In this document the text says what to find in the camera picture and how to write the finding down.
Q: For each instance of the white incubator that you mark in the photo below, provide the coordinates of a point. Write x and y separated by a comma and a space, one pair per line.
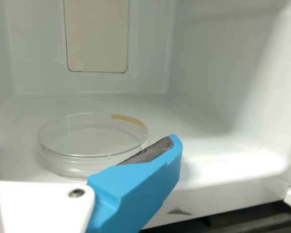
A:
208, 72

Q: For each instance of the petri dish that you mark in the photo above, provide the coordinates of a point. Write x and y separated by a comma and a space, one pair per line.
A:
87, 145

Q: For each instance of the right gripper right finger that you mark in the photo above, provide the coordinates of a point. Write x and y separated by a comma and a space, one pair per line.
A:
135, 194

